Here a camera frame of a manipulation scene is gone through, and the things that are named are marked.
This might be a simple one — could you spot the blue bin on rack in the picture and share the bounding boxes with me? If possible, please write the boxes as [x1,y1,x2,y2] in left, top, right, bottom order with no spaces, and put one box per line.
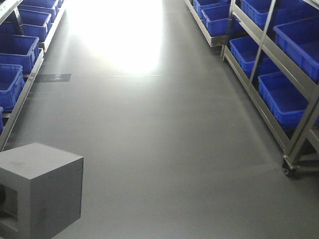
[258,72,309,130]
[0,34,40,74]
[0,64,25,111]
[229,36,271,78]

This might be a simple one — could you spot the steel shelf rack right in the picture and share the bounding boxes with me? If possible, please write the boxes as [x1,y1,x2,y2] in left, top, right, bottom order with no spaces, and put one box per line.
[186,0,319,177]

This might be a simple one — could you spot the gray hollow cube base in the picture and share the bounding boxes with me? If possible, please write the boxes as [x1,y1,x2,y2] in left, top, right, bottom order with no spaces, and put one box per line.
[0,143,84,239]

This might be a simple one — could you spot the blue bin on right rack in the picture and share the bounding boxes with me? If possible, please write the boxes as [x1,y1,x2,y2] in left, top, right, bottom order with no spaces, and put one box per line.
[229,36,271,78]
[258,72,309,130]

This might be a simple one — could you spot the blue bin on left rack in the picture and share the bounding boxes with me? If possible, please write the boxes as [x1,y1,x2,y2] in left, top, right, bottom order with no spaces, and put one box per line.
[0,64,25,111]
[0,34,40,74]

